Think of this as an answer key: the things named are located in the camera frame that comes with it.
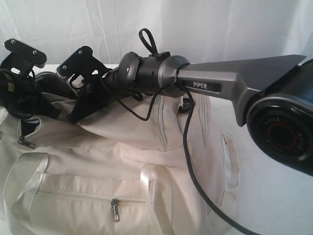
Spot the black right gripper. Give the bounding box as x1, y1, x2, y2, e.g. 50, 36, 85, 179
67, 69, 143, 124

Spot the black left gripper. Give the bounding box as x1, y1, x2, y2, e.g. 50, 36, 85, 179
0, 69, 63, 119

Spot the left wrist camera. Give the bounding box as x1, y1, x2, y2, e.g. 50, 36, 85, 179
0, 38, 47, 76

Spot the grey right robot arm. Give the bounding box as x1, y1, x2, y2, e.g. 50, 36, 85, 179
67, 52, 313, 175

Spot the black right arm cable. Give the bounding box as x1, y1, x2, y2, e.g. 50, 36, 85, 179
69, 28, 260, 235

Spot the cream fabric duffel bag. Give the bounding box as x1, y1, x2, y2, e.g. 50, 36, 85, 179
0, 94, 229, 235

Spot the white backdrop curtain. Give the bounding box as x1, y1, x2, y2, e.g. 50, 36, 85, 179
0, 0, 313, 64

